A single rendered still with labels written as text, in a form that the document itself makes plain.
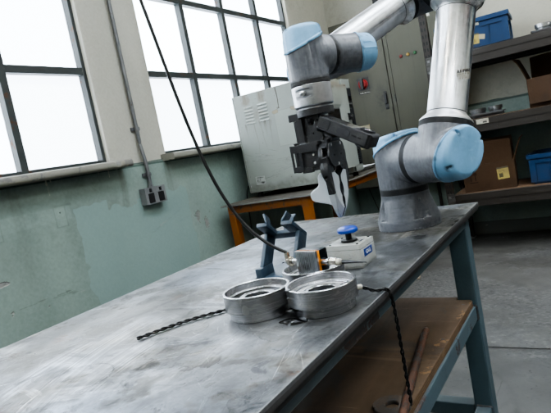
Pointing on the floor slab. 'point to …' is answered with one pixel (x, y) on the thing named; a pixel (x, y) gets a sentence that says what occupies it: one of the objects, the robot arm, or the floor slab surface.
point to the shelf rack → (510, 47)
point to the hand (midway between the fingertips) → (343, 210)
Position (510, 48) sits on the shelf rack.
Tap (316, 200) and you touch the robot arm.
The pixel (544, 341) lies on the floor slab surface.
